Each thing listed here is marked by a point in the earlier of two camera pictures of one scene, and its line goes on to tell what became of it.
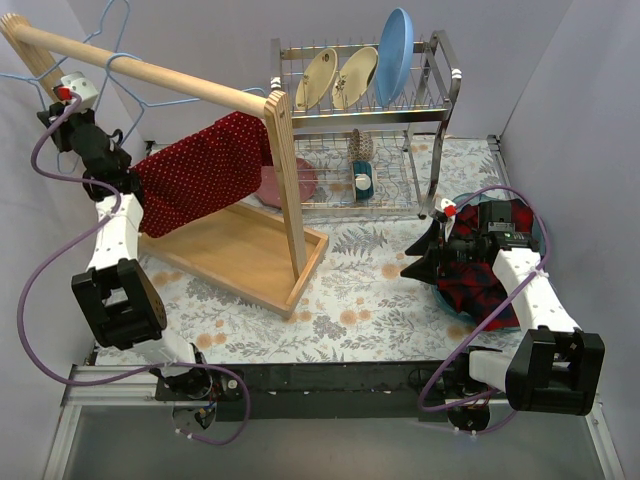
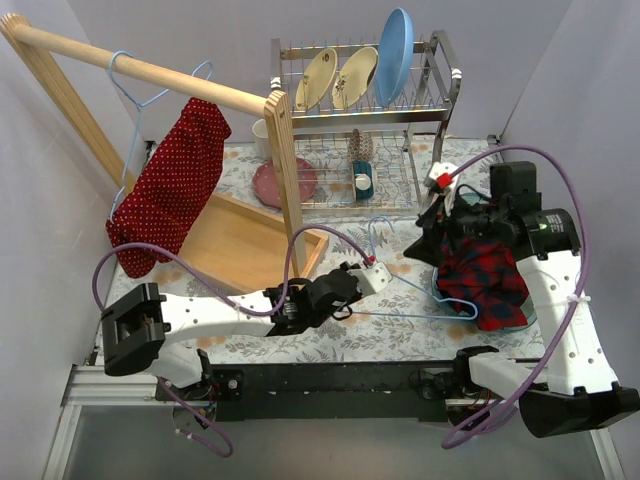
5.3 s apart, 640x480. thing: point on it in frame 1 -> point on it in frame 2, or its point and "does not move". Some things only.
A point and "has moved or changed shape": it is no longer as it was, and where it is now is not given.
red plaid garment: [474, 288] does not move
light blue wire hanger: [142, 104] -> [140, 107]
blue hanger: [111, 55] -> [472, 318]
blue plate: [393, 56] does not move
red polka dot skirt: [213, 166] has moved or changed shape
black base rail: [321, 391] does not move
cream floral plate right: [354, 76] does not move
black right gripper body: [442, 255] -> [435, 226]
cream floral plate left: [316, 79] does not move
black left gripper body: [58, 126] -> [351, 279]
